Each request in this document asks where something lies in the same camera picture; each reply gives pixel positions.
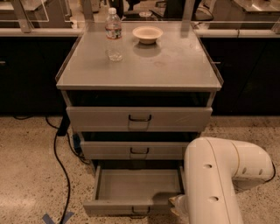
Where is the dark counter with white top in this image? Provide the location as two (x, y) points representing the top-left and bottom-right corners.
(0, 36), (280, 116)

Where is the blue tape floor mark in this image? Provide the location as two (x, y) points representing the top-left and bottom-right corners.
(42, 212), (74, 224)

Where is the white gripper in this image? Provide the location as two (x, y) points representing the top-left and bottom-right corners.
(169, 195), (188, 218)

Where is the clear plastic water bottle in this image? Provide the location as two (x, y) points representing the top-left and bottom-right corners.
(105, 8), (123, 61)

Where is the black cable left floor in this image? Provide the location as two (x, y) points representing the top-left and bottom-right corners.
(45, 115), (88, 224)

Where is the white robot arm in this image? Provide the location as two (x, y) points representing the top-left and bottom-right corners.
(169, 137), (276, 224)

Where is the grey drawer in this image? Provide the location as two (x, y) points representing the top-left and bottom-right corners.
(84, 160), (185, 216)
(66, 107), (212, 132)
(80, 141), (188, 160)

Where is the white paper bowl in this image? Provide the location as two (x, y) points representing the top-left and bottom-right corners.
(132, 26), (163, 45)

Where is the black power strip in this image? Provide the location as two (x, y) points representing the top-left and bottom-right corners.
(57, 112), (70, 137)

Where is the grey drawer cabinet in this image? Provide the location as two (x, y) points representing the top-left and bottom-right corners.
(55, 20), (225, 187)

